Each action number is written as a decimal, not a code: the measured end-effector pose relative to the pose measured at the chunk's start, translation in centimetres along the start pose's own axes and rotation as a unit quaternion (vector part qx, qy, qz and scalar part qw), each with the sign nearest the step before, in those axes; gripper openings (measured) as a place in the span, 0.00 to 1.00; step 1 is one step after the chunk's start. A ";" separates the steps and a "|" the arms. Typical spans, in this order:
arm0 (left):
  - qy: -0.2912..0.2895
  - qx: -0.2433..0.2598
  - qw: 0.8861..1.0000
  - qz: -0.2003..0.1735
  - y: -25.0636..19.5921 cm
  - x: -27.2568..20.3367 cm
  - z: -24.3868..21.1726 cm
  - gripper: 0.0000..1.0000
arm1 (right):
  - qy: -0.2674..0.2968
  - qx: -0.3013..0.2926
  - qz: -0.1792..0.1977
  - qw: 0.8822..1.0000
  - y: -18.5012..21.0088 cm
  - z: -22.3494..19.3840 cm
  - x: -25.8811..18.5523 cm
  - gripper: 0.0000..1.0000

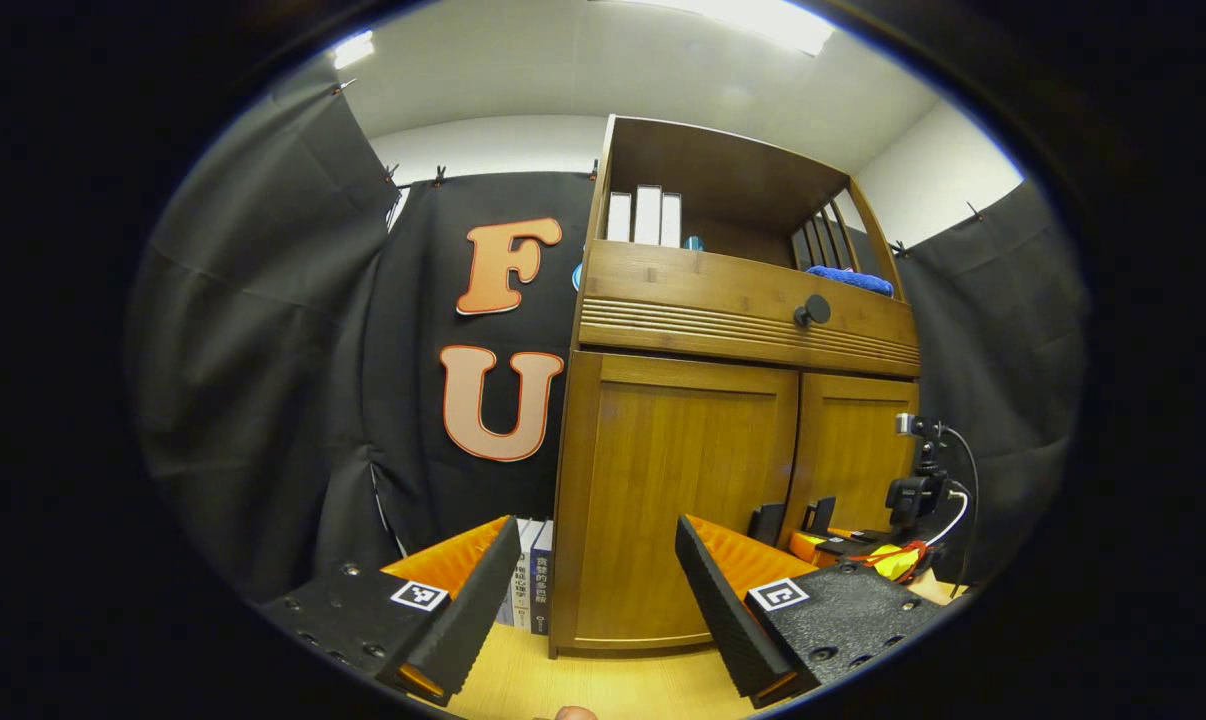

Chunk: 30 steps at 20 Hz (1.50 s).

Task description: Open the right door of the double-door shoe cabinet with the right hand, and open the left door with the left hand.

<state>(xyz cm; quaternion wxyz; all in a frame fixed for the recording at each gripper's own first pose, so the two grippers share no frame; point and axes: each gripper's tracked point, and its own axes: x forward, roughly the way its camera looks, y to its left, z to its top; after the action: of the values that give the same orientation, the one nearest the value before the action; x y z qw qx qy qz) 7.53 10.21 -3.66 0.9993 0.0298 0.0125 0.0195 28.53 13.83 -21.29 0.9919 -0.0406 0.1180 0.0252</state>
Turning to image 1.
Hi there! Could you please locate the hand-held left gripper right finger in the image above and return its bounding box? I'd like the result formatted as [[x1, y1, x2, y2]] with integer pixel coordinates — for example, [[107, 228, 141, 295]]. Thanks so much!
[[675, 514, 974, 711]]

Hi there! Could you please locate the wooden double-door shoe cabinet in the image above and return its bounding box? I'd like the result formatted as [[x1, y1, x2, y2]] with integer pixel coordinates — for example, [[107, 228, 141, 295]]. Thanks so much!
[[548, 113, 922, 659]]

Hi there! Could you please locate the small ceiling light panel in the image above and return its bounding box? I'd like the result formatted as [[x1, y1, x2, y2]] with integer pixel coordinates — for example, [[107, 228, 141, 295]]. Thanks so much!
[[331, 30, 376, 69]]

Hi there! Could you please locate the blue towel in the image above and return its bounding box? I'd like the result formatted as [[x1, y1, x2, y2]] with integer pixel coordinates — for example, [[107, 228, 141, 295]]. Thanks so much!
[[805, 265, 895, 298]]

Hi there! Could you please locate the dark blue book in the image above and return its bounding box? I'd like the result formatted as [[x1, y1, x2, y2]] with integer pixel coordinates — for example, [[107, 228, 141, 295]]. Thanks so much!
[[529, 520, 554, 636]]

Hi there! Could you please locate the wooden drawer with black knob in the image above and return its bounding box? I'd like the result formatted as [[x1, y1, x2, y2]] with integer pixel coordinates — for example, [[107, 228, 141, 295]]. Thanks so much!
[[573, 240, 921, 379]]

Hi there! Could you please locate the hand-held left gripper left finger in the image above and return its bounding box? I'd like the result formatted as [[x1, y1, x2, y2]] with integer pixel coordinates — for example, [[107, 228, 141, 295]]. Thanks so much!
[[246, 515, 522, 708]]

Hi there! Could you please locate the black cable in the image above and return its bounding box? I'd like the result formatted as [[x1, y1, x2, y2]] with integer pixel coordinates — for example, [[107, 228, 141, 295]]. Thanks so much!
[[938, 425, 981, 591]]

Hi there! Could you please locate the wooden cabinet door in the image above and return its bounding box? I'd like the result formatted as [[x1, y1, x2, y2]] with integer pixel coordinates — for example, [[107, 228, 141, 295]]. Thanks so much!
[[778, 372, 919, 546], [571, 352, 800, 649]]

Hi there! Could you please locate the black backdrop cloth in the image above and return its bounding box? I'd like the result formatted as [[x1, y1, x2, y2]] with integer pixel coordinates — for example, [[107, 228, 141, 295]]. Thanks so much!
[[128, 65, 1089, 606]]

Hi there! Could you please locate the white cable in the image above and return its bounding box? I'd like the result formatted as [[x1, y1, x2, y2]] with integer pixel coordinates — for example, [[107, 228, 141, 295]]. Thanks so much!
[[928, 487, 969, 546]]

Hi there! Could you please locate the large ceiling light panel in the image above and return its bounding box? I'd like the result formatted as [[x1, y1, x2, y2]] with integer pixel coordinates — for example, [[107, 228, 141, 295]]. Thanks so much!
[[623, 0, 836, 56]]

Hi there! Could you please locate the white spine book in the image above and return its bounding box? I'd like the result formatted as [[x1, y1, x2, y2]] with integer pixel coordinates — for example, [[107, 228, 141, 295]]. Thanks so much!
[[503, 518, 536, 631]]

